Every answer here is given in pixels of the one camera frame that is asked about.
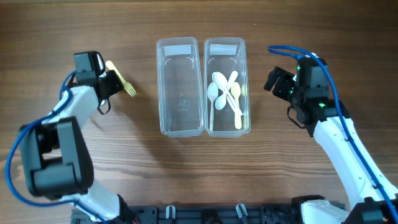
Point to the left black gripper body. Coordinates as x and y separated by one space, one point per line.
113 83

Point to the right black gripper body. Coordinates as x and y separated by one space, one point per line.
286 88

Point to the cream plastic fork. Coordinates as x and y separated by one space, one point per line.
127 86

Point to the cream plastic spoon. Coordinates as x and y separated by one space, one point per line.
236 92

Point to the clear plastic container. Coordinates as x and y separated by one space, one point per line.
180 92
226 54

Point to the white plastic spoon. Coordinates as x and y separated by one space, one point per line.
221 101
212 94
222 82
239 104

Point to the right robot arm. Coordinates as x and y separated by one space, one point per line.
372 198

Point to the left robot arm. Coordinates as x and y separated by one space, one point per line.
56 161

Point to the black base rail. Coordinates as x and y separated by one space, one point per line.
217 214

